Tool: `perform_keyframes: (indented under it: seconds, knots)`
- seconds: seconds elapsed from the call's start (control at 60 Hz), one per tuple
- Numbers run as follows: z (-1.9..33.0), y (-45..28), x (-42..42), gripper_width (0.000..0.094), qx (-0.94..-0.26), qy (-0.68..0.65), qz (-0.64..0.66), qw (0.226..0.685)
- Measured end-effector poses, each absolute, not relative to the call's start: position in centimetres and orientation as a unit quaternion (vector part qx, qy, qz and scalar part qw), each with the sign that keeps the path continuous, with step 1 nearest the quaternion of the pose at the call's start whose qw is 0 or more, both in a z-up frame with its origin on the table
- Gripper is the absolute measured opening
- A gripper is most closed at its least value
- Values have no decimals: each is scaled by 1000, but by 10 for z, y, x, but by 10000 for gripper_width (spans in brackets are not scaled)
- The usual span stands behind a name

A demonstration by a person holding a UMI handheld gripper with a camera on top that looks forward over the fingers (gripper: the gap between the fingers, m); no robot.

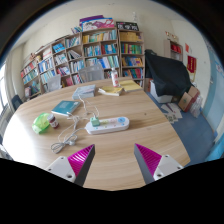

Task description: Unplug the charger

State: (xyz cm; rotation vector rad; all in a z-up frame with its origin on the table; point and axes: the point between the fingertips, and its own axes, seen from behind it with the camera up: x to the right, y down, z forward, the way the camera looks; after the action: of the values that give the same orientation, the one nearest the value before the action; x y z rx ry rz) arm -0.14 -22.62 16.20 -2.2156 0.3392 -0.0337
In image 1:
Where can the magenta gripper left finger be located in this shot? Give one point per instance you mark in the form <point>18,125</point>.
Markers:
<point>75,167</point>

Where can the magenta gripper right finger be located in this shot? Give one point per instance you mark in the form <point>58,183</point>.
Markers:
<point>154,166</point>

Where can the green charger plug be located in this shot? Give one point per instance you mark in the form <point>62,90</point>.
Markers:
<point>94,121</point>

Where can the small red-label jar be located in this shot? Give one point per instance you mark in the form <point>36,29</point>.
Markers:
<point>52,121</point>

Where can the white power strip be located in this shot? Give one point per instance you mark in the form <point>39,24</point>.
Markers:
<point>108,125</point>

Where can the green plastic bag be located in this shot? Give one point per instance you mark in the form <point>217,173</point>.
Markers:
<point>41,123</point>

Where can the papers on floor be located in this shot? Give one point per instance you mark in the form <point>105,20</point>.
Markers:
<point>172,112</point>

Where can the teal book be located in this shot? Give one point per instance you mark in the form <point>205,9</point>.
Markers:
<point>65,107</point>

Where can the white storage box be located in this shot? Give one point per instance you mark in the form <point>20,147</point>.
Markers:
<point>160,98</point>

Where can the brown cardboard box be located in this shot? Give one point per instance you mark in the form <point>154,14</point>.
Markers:
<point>188,99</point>

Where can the yellow notebook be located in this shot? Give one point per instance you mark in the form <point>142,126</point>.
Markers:
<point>130,86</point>

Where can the grey chair left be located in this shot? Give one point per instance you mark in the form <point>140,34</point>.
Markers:
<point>54,83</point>

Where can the dark blue chair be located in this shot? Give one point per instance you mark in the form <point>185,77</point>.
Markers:
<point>16,102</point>

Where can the black cloth cover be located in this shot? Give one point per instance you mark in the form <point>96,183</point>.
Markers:
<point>170,76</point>

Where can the grey mesh chair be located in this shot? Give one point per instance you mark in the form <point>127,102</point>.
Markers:
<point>91,73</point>

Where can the white plastic bottle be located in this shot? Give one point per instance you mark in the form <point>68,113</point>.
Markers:
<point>114,77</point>

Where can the colourful boxes atop shelf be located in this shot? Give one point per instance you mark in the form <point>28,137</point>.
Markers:
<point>96,22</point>

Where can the red wall banner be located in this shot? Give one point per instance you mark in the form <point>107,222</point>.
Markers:
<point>191,64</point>

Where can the small wall shelf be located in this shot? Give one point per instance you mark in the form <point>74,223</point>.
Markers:
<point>173,50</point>

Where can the wooden bookshelf wall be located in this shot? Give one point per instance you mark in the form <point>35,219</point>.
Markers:
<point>109,47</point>

